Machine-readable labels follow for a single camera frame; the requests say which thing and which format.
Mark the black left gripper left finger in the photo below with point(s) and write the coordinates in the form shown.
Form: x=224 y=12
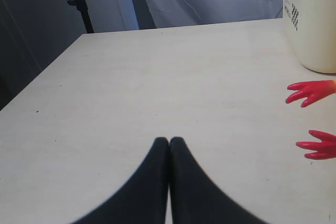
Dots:
x=143 y=198

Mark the cream bin marked O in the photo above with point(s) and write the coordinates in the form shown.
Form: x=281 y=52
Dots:
x=310 y=27

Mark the black light stand pole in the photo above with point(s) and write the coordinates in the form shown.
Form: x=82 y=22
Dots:
x=82 y=7

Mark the whole yellow rubber chicken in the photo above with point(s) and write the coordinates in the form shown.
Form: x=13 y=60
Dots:
x=322 y=144

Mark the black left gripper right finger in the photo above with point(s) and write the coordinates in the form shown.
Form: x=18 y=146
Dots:
x=194 y=197

